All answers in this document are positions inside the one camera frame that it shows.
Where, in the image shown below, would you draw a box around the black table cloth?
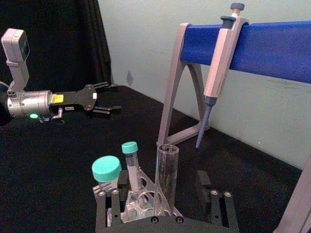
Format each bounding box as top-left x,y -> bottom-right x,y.
0,84 -> 303,233

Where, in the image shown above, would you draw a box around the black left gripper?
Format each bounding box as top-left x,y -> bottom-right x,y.
49,82 -> 122,120

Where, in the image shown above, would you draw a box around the black curtain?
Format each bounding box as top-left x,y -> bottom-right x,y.
0,0 -> 115,93

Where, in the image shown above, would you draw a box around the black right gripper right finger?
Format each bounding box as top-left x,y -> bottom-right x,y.
196,170 -> 241,229

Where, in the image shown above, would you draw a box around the large tube with teal cap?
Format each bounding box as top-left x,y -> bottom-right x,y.
91,155 -> 122,193

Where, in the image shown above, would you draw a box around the thin cable with silver plug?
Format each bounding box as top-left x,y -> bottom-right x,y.
38,108 -> 65,124

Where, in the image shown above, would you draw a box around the clear glass test tube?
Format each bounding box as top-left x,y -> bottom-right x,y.
153,144 -> 181,216

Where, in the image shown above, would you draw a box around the grey pipette stand blue bar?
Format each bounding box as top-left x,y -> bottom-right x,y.
156,20 -> 311,233

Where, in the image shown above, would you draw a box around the translucent grey tube rack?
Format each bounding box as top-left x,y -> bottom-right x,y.
93,169 -> 183,224

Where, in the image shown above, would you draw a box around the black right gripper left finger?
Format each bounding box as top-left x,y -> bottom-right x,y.
93,169 -> 130,229

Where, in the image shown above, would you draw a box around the grey pipette with blue tip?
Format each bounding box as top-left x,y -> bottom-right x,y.
195,2 -> 250,150

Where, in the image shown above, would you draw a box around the small tube with teal cap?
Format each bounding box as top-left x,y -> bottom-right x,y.
121,141 -> 144,193

